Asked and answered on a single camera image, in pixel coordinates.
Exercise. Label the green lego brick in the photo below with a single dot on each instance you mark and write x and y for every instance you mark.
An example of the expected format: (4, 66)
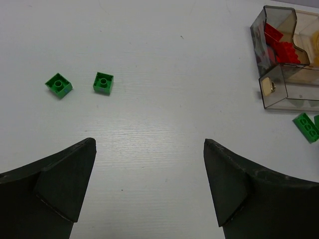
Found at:
(316, 121)

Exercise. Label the yellow rounded lego brick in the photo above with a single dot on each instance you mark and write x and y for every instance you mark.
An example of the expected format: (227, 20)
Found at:
(315, 48)

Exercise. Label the long clear tray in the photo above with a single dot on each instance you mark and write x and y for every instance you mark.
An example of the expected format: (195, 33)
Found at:
(291, 88)

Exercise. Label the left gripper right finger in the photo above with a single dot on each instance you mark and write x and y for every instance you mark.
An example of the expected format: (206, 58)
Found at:
(254, 202)

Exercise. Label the smoky grey container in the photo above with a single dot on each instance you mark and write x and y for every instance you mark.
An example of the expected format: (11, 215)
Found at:
(284, 19)

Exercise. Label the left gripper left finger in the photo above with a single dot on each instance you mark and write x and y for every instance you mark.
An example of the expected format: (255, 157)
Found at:
(43, 200)

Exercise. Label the green flat lego plate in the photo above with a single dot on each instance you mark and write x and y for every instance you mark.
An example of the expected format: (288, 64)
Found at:
(307, 127)

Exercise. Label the green small lego cube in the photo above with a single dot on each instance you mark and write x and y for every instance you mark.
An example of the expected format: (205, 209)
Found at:
(59, 86)

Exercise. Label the red long lego brick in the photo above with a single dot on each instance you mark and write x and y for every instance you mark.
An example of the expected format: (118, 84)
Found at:
(272, 35)

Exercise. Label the amber container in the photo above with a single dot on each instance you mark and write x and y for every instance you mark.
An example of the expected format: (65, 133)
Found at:
(307, 25)

